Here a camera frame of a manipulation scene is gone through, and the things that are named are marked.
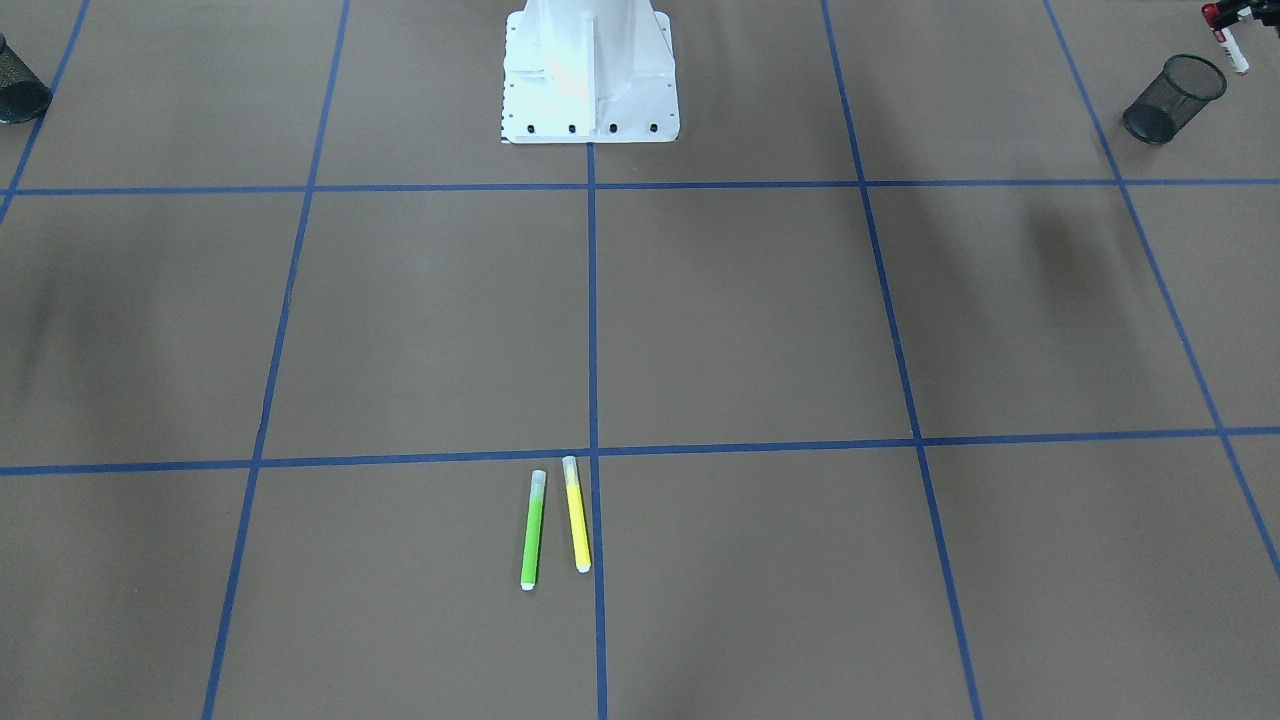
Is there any far black mesh pen cup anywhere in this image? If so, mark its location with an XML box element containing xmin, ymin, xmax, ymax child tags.
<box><xmin>1</xmin><ymin>35</ymin><xmax>52</xmax><ymax>126</ymax></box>

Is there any black mesh pen cup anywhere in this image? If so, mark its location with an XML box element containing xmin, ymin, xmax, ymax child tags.
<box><xmin>1</xmin><ymin>35</ymin><xmax>52</xmax><ymax>126</ymax></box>
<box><xmin>1121</xmin><ymin>54</ymin><xmax>1228</xmax><ymax>145</ymax></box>

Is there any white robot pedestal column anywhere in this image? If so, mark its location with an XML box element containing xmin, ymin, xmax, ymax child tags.
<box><xmin>500</xmin><ymin>1</ymin><xmax>681</xmax><ymax>145</ymax></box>

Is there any white marker red cap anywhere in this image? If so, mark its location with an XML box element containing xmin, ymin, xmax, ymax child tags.
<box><xmin>1213</xmin><ymin>28</ymin><xmax>1251</xmax><ymax>76</ymax></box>

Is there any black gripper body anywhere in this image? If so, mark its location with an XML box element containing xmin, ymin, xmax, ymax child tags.
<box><xmin>1201</xmin><ymin>0</ymin><xmax>1279</xmax><ymax>31</ymax></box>

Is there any near black mesh pen cup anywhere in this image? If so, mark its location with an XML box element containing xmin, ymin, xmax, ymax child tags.
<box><xmin>1121</xmin><ymin>54</ymin><xmax>1228</xmax><ymax>145</ymax></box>

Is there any yellow highlighter pen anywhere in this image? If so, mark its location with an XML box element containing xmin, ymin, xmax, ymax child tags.
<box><xmin>561</xmin><ymin>455</ymin><xmax>593</xmax><ymax>574</ymax></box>

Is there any green highlighter pen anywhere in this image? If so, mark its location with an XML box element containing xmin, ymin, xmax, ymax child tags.
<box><xmin>518</xmin><ymin>469</ymin><xmax>547</xmax><ymax>592</ymax></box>

